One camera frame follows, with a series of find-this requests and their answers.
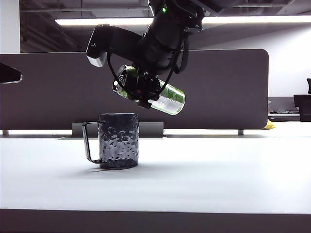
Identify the long ceiling light strip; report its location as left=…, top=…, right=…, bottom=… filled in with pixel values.
left=54, top=16, right=311, bottom=26

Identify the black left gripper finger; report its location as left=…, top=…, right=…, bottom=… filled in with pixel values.
left=0, top=62, right=23, bottom=84

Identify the black desk furniture block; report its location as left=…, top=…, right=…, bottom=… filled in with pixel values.
left=293, top=94, right=311, bottom=122

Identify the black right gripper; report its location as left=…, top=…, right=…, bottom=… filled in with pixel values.
left=126, top=70, right=163, bottom=109

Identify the dark translucent textured mug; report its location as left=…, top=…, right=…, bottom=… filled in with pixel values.
left=82, top=113, right=139, bottom=170

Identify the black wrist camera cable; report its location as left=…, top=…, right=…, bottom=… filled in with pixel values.
left=106, top=52, right=127, bottom=89

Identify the green energy drink can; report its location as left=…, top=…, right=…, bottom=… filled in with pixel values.
left=112, top=64, right=186, bottom=116

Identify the grey desk divider panel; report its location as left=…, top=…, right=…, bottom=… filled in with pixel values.
left=0, top=49, right=269, bottom=131

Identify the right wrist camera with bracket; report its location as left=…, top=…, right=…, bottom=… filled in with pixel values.
left=85, top=23, right=146, bottom=68

